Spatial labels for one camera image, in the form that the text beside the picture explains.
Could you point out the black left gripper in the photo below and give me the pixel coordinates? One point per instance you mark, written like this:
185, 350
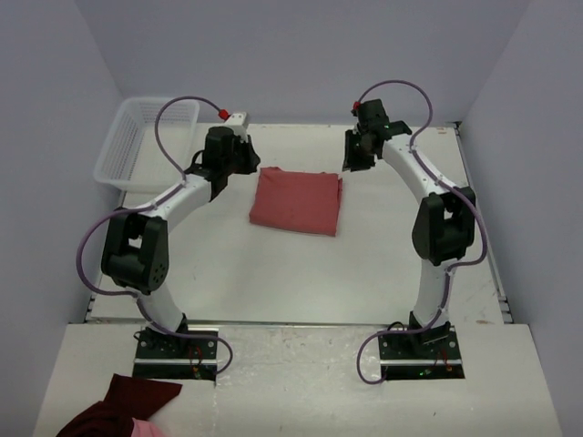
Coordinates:
251, 158

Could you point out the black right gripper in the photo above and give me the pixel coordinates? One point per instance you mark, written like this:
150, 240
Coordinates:
352, 162

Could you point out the salmon red t-shirt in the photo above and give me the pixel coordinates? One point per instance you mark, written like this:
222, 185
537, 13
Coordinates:
297, 201

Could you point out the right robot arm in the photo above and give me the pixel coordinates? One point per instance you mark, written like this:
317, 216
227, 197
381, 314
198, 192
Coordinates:
443, 229

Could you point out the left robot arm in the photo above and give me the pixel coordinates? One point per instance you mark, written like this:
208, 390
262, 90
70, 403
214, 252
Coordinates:
136, 252

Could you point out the white plastic laundry basket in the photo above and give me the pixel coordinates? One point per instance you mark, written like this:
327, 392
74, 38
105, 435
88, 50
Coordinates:
142, 154

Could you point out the dark maroon t-shirt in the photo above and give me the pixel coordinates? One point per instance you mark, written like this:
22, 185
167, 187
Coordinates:
127, 398

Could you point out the pink cloth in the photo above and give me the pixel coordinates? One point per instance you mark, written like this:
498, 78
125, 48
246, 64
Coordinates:
146, 429

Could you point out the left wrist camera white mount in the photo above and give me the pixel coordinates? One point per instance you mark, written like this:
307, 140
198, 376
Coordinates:
238, 122

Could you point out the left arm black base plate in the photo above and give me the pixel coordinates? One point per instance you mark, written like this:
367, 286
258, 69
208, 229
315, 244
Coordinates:
162, 357

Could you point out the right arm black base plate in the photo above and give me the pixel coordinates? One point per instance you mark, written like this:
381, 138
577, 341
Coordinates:
400, 360

